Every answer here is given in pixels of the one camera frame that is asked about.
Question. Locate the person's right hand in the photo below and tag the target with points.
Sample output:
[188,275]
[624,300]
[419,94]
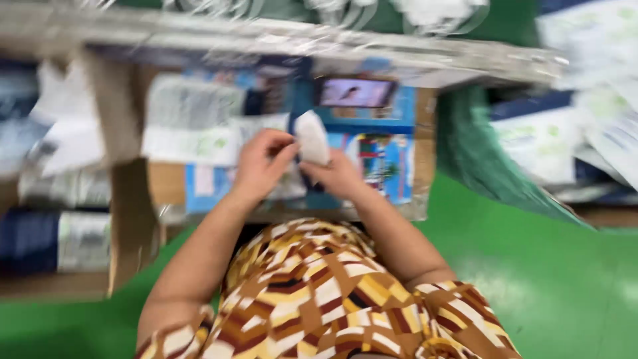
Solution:
[336,177]

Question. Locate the white paper packet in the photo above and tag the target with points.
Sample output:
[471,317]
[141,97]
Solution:
[199,119]

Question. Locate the person's left fingers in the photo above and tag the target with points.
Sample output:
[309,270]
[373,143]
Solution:
[280,147]

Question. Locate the person's right fingers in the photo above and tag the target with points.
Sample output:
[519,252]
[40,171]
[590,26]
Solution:
[315,174]

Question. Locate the patterned brown yellow dress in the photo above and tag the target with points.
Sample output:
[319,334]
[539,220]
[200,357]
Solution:
[324,294]

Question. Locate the blue printed board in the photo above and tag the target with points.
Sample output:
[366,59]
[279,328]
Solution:
[359,149]

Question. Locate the white fabric piece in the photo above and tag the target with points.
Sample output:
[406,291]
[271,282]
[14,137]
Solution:
[312,138]

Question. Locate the navy and white packet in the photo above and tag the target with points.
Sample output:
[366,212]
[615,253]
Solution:
[50,242]

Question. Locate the black smartphone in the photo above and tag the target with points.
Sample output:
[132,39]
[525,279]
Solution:
[355,92]

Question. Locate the green mesh sack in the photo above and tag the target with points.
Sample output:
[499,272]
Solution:
[483,154]

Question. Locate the cardboard carton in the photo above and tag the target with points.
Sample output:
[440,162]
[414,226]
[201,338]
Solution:
[65,174]

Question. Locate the heap of white fabric pieces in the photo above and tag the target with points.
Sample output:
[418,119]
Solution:
[324,10]

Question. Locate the heap of white packets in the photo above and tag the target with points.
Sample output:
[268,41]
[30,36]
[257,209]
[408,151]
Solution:
[573,99]

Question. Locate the person's left hand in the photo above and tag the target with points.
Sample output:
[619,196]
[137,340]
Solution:
[258,167]

